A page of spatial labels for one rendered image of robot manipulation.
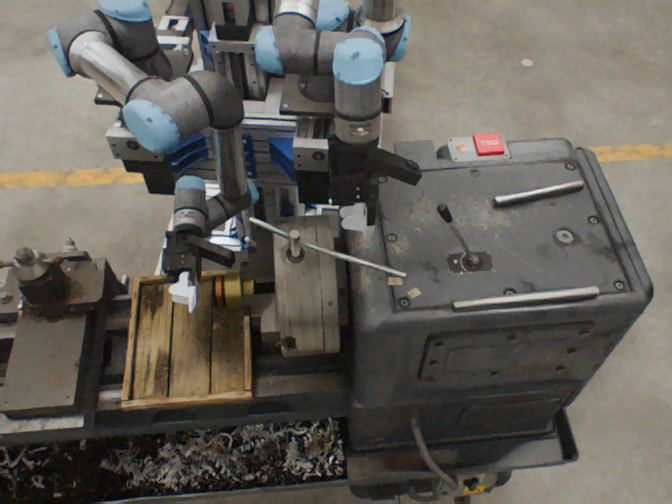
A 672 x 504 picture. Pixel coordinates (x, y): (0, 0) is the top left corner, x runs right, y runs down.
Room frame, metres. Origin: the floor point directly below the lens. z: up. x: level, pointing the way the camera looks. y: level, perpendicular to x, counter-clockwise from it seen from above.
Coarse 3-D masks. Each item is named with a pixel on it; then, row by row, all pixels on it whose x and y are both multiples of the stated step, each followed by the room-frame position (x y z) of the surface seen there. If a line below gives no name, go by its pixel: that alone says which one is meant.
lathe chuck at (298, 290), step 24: (288, 216) 0.90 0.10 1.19; (312, 216) 0.89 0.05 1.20; (288, 240) 0.79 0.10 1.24; (312, 240) 0.79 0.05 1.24; (288, 264) 0.74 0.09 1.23; (312, 264) 0.74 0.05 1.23; (288, 288) 0.69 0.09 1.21; (312, 288) 0.70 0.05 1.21; (288, 312) 0.66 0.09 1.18; (312, 312) 0.66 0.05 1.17; (288, 336) 0.63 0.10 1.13; (312, 336) 0.63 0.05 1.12
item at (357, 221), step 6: (360, 204) 0.73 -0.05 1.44; (354, 210) 0.72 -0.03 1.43; (360, 210) 0.72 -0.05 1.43; (366, 210) 0.72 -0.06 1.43; (348, 216) 0.72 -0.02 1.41; (354, 216) 0.72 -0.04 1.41; (360, 216) 0.72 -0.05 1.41; (366, 216) 0.71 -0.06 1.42; (342, 222) 0.71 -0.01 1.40; (348, 222) 0.71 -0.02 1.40; (354, 222) 0.71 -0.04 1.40; (360, 222) 0.72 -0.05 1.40; (348, 228) 0.71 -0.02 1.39; (354, 228) 0.71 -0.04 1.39; (360, 228) 0.71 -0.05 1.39; (366, 228) 0.71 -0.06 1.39; (372, 228) 0.71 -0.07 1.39; (366, 234) 0.71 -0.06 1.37
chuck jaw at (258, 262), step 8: (256, 232) 0.85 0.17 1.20; (264, 232) 0.84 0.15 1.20; (256, 240) 0.83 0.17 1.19; (264, 240) 0.83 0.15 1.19; (272, 240) 0.83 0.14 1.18; (256, 248) 0.82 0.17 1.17; (264, 248) 0.82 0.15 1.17; (272, 248) 0.82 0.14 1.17; (248, 256) 0.81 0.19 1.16; (256, 256) 0.81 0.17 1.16; (264, 256) 0.81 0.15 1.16; (272, 256) 0.81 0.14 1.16; (240, 264) 0.81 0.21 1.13; (248, 264) 0.81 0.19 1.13; (256, 264) 0.80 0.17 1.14; (264, 264) 0.80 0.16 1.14; (272, 264) 0.80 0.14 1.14; (240, 272) 0.79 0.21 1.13; (248, 272) 0.79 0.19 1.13; (256, 272) 0.79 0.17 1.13; (264, 272) 0.79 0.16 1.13; (272, 272) 0.79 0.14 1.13
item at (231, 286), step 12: (216, 276) 0.79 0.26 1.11; (228, 276) 0.78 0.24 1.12; (240, 276) 0.78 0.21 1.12; (216, 288) 0.75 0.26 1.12; (228, 288) 0.75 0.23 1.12; (240, 288) 0.75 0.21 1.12; (252, 288) 0.76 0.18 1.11; (216, 300) 0.73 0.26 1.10; (228, 300) 0.73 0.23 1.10; (240, 300) 0.73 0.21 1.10
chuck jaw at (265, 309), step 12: (252, 300) 0.73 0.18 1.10; (264, 300) 0.73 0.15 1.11; (276, 300) 0.73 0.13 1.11; (252, 312) 0.70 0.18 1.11; (264, 312) 0.70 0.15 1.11; (276, 312) 0.70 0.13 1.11; (264, 324) 0.66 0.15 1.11; (276, 324) 0.66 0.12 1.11; (264, 336) 0.64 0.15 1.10; (276, 336) 0.64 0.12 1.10; (288, 348) 0.63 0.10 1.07
